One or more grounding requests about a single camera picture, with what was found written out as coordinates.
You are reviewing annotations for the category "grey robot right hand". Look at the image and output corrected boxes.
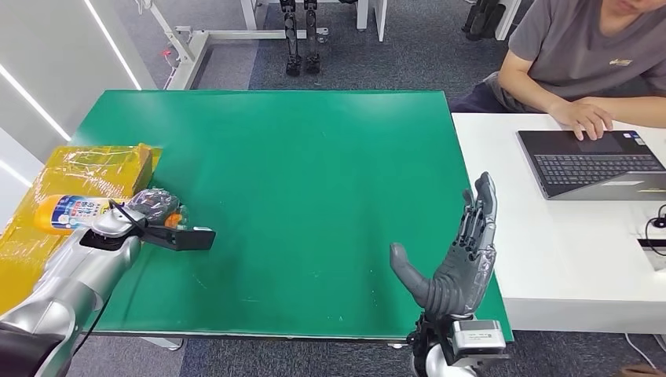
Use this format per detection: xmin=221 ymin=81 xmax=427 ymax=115
xmin=390 ymin=170 xmax=499 ymax=322

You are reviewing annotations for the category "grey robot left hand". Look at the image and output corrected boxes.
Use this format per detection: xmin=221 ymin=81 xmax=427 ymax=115
xmin=124 ymin=188 xmax=183 ymax=229

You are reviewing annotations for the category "orange plastic bottle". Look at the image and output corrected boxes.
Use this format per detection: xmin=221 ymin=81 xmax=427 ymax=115
xmin=33 ymin=194 xmax=188 ymax=236

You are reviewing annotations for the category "yellow film-wrapped box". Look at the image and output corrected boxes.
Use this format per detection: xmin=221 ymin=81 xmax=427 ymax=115
xmin=0 ymin=143 xmax=164 ymax=317

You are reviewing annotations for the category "white desk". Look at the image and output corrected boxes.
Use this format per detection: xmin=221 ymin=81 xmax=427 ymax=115
xmin=451 ymin=112 xmax=666 ymax=336

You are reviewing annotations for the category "green table mat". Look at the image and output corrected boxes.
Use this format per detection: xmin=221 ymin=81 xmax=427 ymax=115
xmin=69 ymin=89 xmax=515 ymax=344

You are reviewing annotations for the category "dark grey laptop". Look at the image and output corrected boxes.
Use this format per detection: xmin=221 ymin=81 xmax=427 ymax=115
xmin=516 ymin=129 xmax=666 ymax=202

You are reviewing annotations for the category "person's right hand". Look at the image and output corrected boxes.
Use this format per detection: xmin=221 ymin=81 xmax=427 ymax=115
xmin=547 ymin=99 xmax=615 ymax=142

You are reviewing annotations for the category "black robot leg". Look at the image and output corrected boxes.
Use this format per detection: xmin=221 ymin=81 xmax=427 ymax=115
xmin=303 ymin=0 xmax=323 ymax=75
xmin=280 ymin=0 xmax=303 ymax=78

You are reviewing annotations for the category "person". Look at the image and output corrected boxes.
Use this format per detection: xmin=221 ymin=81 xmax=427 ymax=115
xmin=448 ymin=0 xmax=666 ymax=142

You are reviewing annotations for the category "white table leg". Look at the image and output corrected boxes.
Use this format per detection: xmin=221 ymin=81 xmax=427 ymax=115
xmin=356 ymin=0 xmax=390 ymax=42

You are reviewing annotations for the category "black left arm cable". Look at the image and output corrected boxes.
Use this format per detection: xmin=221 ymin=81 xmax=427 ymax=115
xmin=72 ymin=199 xmax=150 ymax=358

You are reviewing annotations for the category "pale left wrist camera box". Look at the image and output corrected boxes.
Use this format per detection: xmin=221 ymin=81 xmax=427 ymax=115
xmin=139 ymin=224 xmax=218 ymax=254

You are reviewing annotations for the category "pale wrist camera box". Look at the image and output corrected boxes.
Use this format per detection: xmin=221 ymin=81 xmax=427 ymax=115
xmin=139 ymin=224 xmax=218 ymax=254
xmin=449 ymin=318 xmax=511 ymax=370

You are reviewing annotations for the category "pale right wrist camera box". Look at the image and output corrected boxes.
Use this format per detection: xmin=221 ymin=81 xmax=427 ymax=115
xmin=449 ymin=318 xmax=511 ymax=370

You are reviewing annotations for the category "white metal frame stand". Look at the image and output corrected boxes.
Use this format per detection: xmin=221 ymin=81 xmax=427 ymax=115
xmin=136 ymin=0 xmax=331 ymax=92

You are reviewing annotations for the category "white floor cable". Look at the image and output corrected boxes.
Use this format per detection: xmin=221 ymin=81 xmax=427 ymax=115
xmin=624 ymin=332 xmax=666 ymax=371

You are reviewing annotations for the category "black desk cable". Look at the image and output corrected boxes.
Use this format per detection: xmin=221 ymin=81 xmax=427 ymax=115
xmin=646 ymin=204 xmax=666 ymax=258

